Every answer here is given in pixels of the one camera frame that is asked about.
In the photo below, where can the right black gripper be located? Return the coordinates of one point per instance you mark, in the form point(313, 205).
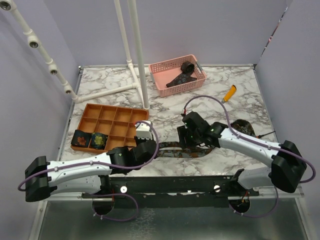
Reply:
point(183, 136)

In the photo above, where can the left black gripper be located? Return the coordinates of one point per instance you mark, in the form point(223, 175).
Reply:
point(138, 140)

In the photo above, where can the brown grey floral tie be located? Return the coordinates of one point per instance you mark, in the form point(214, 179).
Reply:
point(172, 149)

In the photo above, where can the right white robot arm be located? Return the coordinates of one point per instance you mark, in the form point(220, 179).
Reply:
point(283, 167)

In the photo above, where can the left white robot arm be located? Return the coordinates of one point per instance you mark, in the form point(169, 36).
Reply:
point(44, 178)

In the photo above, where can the wooden compartment tray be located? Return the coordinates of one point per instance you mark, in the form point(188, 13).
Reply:
point(115, 121)

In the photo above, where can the navy yellow-flower rolled tie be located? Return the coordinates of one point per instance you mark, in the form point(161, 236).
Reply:
point(98, 141)

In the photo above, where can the pink perforated plastic basket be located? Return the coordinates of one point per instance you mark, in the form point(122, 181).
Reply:
point(177, 75)

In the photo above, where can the dark blue-flowered tie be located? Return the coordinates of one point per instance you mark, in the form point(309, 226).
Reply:
point(187, 69)

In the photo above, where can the black orange-flower rolled tie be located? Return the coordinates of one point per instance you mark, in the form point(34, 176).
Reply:
point(81, 139)

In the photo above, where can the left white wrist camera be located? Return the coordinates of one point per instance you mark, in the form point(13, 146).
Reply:
point(143, 130)

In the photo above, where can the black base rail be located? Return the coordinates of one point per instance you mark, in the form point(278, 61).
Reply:
point(172, 191)

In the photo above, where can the yellow handled utility knife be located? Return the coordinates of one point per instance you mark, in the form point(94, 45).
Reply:
point(229, 94)

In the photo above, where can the orange handled screwdriver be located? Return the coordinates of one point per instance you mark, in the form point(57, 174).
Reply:
point(265, 134)

